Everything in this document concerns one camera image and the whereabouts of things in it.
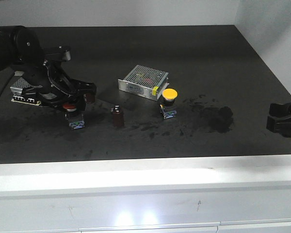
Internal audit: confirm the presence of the yellow mushroom push button switch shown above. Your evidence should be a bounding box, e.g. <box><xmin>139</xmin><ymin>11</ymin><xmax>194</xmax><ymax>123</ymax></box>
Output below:
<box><xmin>160</xmin><ymin>88</ymin><xmax>178</xmax><ymax>119</ymax></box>

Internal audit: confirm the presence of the metal mesh power supply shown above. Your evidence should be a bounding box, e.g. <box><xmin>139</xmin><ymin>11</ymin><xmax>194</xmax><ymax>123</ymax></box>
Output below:
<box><xmin>118</xmin><ymin>65</ymin><xmax>169</xmax><ymax>101</ymax></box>
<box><xmin>10</xmin><ymin>77</ymin><xmax>42</xmax><ymax>106</ymax></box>

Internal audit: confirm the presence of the rear dark brown capacitor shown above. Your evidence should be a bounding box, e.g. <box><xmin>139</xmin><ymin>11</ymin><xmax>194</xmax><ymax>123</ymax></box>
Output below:
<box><xmin>84</xmin><ymin>93</ymin><xmax>96</xmax><ymax>104</ymax></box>

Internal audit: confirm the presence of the white cabinet drawer front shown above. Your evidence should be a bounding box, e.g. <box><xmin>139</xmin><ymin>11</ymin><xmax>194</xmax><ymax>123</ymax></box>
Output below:
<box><xmin>0</xmin><ymin>186</ymin><xmax>291</xmax><ymax>233</ymax></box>

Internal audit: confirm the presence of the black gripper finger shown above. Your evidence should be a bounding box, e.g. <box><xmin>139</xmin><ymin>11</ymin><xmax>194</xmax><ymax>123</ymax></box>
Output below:
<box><xmin>42</xmin><ymin>96</ymin><xmax>86</xmax><ymax>112</ymax></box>
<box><xmin>70</xmin><ymin>79</ymin><xmax>97</xmax><ymax>99</ymax></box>
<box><xmin>266</xmin><ymin>102</ymin><xmax>291</xmax><ymax>138</ymax></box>

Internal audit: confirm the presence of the right metal mesh power supply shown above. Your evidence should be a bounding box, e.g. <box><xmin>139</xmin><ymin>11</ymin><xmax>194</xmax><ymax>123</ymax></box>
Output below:
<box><xmin>118</xmin><ymin>65</ymin><xmax>169</xmax><ymax>101</ymax></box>

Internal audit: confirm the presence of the left metal mesh power supply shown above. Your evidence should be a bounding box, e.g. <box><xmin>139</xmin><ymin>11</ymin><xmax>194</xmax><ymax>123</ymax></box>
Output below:
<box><xmin>10</xmin><ymin>77</ymin><xmax>42</xmax><ymax>106</ymax></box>

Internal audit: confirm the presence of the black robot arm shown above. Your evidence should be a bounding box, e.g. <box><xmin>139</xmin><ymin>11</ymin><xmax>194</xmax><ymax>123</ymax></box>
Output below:
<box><xmin>0</xmin><ymin>26</ymin><xmax>97</xmax><ymax>112</ymax></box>

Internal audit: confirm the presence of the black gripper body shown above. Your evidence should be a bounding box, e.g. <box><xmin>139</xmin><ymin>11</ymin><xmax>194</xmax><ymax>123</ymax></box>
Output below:
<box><xmin>21</xmin><ymin>61</ymin><xmax>74</xmax><ymax>107</ymax></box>

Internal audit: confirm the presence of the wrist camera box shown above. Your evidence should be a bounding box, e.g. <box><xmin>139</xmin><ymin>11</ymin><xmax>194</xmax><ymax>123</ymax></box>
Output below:
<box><xmin>43</xmin><ymin>46</ymin><xmax>71</xmax><ymax>62</ymax></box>

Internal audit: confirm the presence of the dark brown capacitor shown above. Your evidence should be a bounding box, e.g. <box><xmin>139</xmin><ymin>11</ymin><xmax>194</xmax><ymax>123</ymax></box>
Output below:
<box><xmin>84</xmin><ymin>93</ymin><xmax>96</xmax><ymax>104</ymax></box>
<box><xmin>111</xmin><ymin>105</ymin><xmax>125</xmax><ymax>127</ymax></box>

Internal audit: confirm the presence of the red mushroom push button switch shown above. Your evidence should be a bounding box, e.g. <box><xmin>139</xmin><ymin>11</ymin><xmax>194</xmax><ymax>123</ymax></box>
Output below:
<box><xmin>63</xmin><ymin>103</ymin><xmax>85</xmax><ymax>130</ymax></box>

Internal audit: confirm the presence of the front dark brown capacitor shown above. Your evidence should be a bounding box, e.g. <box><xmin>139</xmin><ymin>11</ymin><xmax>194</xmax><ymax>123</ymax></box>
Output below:
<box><xmin>111</xmin><ymin>105</ymin><xmax>125</xmax><ymax>127</ymax></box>

